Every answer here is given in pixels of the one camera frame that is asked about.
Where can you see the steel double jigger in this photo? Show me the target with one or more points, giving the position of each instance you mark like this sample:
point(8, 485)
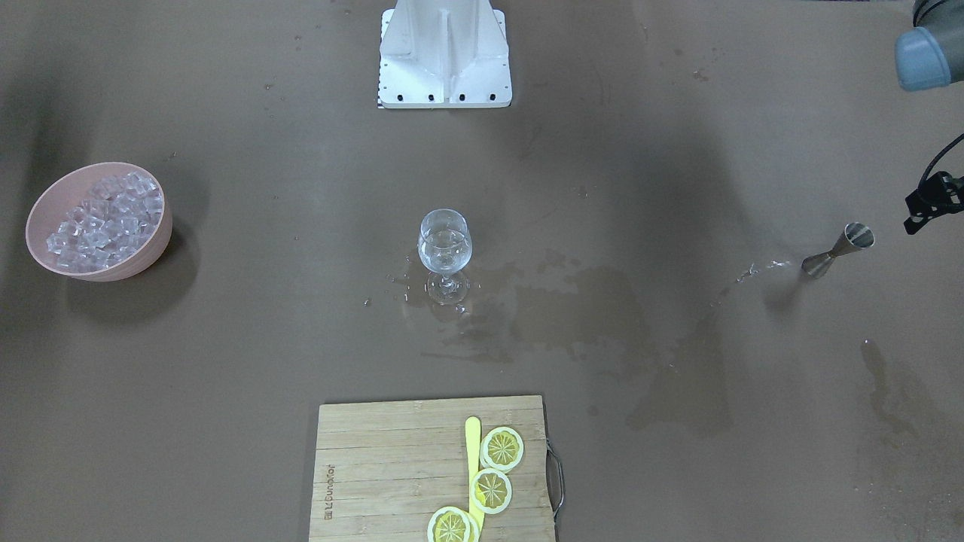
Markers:
point(854, 237)

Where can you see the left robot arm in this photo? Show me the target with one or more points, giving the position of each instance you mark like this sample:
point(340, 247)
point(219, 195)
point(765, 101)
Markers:
point(930, 55)

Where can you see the clear wine glass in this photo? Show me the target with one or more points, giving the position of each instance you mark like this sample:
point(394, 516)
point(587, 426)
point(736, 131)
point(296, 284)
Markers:
point(445, 248)

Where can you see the clear ice cubes pile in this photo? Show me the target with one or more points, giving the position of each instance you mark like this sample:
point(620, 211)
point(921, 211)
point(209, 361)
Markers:
point(115, 219)

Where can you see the yellow plastic knife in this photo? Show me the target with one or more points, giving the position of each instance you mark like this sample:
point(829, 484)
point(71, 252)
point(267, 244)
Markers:
point(472, 429)

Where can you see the lemon slice upper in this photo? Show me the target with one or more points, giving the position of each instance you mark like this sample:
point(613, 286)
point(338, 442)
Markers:
point(502, 449)

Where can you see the lemon slice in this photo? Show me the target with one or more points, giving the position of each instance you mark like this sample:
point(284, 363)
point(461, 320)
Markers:
point(490, 491)
point(502, 449)
point(451, 524)

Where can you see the bamboo cutting board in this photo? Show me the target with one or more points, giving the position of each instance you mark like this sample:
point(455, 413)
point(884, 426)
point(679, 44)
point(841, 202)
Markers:
point(383, 468)

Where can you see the lemon slice middle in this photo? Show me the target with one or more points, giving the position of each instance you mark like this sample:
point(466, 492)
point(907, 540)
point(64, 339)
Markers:
point(490, 491)

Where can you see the lemon slice lower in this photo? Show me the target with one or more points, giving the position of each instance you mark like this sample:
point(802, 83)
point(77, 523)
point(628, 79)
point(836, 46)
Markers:
point(451, 524)

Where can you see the pink bowl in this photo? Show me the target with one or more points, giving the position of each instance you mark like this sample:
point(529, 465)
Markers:
point(50, 209)

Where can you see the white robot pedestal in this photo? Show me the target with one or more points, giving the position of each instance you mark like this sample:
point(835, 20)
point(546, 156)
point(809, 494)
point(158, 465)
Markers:
point(444, 54)

